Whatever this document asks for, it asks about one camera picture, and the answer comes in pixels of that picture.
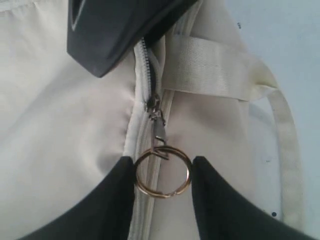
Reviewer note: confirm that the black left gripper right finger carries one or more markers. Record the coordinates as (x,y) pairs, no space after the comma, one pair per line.
(222,213)

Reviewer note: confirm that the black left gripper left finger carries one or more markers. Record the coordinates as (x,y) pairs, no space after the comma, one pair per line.
(104,214)

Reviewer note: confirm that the gold key ring zipper pull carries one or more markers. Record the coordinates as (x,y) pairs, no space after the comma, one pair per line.
(162,167)

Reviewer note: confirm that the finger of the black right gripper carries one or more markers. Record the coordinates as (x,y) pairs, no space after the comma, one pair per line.
(100,33)

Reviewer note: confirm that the cream fabric duffel bag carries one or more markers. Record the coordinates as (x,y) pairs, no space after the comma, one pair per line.
(62,129)

